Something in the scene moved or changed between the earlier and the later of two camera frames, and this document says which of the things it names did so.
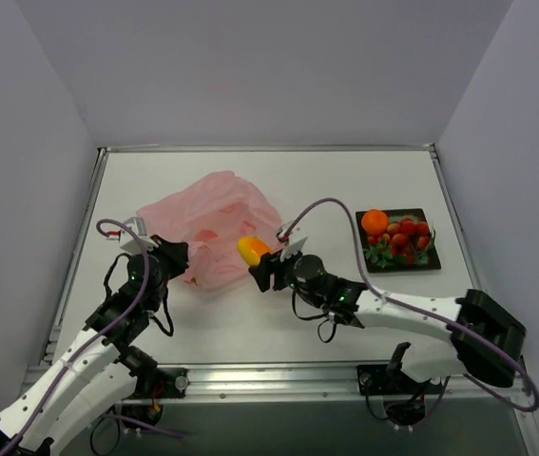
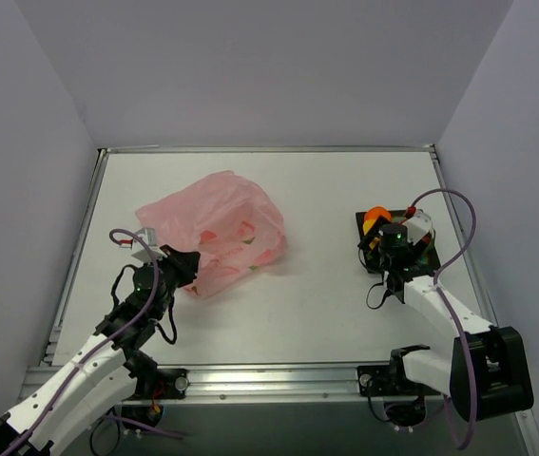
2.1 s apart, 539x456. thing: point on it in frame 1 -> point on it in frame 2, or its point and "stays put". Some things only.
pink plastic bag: (209, 217) stays put
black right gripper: (269, 270) -> (371, 239)
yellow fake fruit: (252, 248) -> (367, 225)
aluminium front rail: (309, 385) stays put
